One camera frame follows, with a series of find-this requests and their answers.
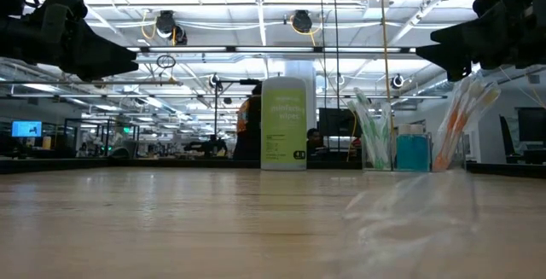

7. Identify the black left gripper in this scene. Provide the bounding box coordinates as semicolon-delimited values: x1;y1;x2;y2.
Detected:
0;7;140;82

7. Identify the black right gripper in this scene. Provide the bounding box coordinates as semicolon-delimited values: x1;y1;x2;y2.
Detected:
415;3;546;83

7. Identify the orange toothbrush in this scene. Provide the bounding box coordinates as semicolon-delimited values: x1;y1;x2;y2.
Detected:
433;76;474;172
437;78;487;171
443;81;502;171

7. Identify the blue mouthwash bottle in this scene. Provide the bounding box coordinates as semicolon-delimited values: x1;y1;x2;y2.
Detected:
396;124;415;172
412;124;431;172

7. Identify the blue lit monitor screen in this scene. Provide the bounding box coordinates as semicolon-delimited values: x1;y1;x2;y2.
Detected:
11;119;44;138

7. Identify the black monitor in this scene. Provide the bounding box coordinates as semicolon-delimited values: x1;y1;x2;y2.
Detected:
317;107;363;138
516;107;546;144

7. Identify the black office chair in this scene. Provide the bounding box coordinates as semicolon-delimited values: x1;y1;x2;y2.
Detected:
498;114;526;164

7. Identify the clear acrylic organizer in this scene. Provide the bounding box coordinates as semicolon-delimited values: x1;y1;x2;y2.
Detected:
361;131;468;173

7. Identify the person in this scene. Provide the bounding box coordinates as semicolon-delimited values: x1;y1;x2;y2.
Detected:
305;127;329;160
233;83;264;161

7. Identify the green disinfecting wipes canister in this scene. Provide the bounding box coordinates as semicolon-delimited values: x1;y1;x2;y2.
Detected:
260;76;308;171

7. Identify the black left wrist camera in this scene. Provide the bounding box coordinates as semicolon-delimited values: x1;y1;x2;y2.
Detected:
42;0;90;22

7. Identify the black hanging cable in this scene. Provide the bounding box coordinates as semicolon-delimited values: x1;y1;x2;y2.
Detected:
319;0;327;109

